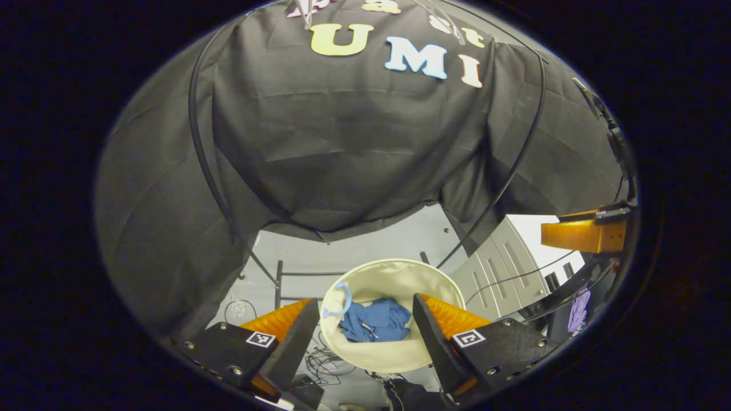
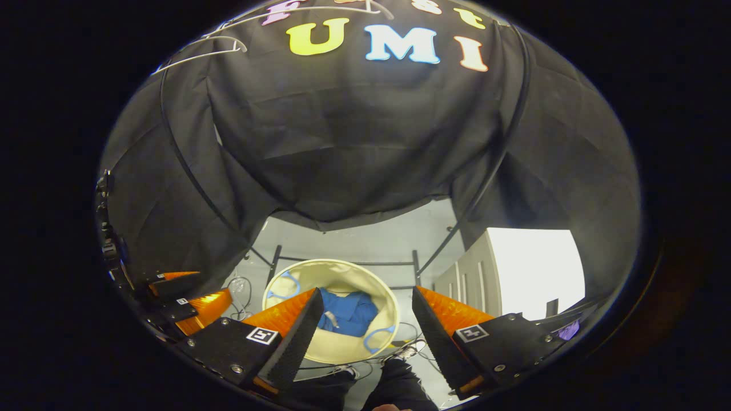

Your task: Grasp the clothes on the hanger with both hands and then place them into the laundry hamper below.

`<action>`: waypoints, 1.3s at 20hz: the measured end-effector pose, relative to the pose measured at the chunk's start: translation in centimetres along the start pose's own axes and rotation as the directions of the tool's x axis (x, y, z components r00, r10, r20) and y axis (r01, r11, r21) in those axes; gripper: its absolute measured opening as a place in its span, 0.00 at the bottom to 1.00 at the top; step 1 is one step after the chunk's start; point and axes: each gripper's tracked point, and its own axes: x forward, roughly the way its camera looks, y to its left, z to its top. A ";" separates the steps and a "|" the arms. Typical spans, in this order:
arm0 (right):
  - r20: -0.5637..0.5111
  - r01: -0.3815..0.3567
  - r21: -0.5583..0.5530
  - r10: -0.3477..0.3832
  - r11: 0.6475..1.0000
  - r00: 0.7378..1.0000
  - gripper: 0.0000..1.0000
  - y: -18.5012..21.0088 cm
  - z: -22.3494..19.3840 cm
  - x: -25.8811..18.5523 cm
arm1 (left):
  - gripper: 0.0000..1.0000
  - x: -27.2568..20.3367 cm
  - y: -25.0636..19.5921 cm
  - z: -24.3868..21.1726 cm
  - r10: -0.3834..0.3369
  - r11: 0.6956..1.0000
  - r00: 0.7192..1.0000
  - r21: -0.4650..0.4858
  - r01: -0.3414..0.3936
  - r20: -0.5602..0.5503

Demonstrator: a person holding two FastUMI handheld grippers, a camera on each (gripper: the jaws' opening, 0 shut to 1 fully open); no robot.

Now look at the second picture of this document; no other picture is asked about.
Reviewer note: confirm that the person's left leg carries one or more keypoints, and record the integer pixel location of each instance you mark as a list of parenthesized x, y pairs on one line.
[(320, 394)]

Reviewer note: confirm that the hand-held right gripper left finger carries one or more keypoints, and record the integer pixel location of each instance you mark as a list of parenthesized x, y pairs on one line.
[(297, 342)]

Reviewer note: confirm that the person's right shoe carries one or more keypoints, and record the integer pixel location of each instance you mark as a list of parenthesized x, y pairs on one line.
[(405, 353)]

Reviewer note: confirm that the person's shoe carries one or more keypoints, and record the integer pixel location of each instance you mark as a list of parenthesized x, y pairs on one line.
[(405, 353), (345, 372)]

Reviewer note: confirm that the cream laundry hamper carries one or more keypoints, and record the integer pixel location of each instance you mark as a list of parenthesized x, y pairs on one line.
[(342, 274)]

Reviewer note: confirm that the person's right leg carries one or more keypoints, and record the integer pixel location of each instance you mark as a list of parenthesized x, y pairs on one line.
[(400, 385)]

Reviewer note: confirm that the black backdrop cloth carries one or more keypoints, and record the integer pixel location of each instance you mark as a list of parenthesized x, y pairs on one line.
[(354, 142)]

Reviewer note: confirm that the purple cloth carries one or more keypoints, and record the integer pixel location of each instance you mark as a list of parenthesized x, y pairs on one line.
[(570, 330)]

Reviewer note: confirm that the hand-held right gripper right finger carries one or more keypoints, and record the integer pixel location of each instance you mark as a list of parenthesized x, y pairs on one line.
[(434, 337)]

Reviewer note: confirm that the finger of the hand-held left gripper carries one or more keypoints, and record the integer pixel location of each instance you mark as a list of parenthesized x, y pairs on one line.
[(174, 283), (205, 308)]

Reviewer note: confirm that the black clothes rack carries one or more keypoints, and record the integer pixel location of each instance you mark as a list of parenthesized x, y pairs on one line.
[(188, 171)]

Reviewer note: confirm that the person's leg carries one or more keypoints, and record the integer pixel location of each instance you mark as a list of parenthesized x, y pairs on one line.
[(320, 394), (400, 385)]

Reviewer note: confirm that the white plastic hanger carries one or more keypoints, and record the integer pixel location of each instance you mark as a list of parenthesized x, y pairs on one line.
[(228, 41), (342, 9)]

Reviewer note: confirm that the person's left shoe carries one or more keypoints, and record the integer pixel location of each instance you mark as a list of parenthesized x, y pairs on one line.
[(345, 372)]

